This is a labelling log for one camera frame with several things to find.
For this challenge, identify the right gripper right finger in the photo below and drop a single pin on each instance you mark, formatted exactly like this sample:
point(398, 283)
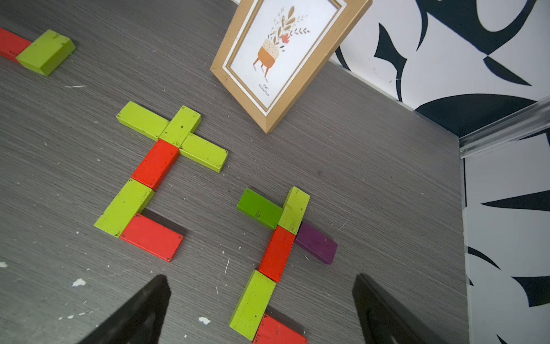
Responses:
point(384, 319)

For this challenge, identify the red block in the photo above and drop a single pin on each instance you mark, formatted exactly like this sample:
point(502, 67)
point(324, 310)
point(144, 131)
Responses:
point(277, 254)
point(272, 331)
point(156, 165)
point(152, 237)
point(11, 45)

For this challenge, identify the lime block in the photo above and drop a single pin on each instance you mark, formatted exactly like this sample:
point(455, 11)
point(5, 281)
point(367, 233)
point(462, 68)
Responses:
point(184, 122)
point(142, 120)
point(46, 53)
point(252, 304)
point(204, 152)
point(294, 210)
point(131, 200)

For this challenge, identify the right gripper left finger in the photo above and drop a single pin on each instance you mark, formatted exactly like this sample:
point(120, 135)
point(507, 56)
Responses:
point(139, 320)

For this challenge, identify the wooden picture frame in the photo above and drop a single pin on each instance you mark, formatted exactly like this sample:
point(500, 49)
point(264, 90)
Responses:
point(273, 50)

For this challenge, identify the green block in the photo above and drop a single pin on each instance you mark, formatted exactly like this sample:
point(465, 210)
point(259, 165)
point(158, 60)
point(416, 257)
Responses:
point(259, 208)

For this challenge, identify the purple block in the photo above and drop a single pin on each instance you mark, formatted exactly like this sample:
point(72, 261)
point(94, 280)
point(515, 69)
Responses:
point(316, 243)

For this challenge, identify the lime block top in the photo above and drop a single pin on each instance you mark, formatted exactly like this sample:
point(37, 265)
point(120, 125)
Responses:
point(142, 120)

